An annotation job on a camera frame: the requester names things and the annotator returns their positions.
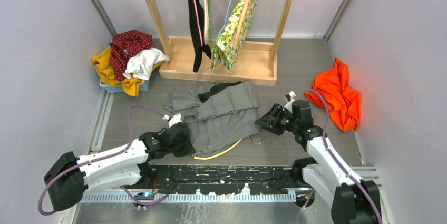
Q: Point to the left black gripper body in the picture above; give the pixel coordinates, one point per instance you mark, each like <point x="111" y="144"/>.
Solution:
<point x="182" y="149"/>

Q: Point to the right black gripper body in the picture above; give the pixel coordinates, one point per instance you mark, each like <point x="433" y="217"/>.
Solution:
<point x="283" y="121"/>

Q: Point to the yellow hanger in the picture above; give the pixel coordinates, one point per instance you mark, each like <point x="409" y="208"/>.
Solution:
<point x="257" y="139"/>

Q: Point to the grey garment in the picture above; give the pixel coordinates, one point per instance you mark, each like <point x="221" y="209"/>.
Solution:
<point x="216" y="120"/>

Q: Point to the lemon print skirt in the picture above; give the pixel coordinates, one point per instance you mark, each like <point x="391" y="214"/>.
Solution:
<point x="222" y="52"/>

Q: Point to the black skirt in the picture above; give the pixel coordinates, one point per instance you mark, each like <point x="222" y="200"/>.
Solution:
<point x="197" y="49"/>

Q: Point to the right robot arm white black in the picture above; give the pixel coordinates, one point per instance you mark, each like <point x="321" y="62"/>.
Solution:
<point x="351" y="198"/>

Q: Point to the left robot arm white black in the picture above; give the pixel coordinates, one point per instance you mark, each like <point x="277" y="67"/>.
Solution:
<point x="71" y="178"/>

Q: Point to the wooden hanger rack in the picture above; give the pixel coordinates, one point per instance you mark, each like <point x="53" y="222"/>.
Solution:
<point x="239" y="61"/>

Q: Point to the beige hanger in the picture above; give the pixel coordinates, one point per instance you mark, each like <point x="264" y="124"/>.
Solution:
<point x="206" y="21"/>

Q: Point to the orange hanger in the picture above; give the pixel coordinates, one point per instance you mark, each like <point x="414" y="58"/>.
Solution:
<point x="240" y="23"/>

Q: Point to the green hanger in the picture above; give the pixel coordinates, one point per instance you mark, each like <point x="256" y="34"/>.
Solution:
<point x="209" y="21"/>

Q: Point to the pink hanger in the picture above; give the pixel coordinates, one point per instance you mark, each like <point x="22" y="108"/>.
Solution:
<point x="194" y="22"/>

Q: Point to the light blue plastic basket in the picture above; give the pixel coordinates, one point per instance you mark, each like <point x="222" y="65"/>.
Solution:
<point x="119" y="89"/>

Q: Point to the orange garment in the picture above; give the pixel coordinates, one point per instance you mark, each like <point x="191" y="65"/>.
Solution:
<point x="343" y="101"/>

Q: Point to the mustard yellow garment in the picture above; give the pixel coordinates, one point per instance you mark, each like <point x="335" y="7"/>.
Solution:
<point x="106" y="74"/>

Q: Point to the white garment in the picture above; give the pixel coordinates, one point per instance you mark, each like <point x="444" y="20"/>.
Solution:
<point x="141" y="65"/>

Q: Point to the red polka dot garment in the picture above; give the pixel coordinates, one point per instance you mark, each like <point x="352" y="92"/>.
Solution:
<point x="125" y="46"/>

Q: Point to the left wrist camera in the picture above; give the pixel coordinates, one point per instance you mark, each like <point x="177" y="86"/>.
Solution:
<point x="172" y="120"/>

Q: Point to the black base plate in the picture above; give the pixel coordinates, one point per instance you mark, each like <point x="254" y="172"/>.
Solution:
<point x="219" y="179"/>

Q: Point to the aluminium slotted rail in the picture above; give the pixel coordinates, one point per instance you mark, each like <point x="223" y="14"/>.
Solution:
<point x="243" y="197"/>

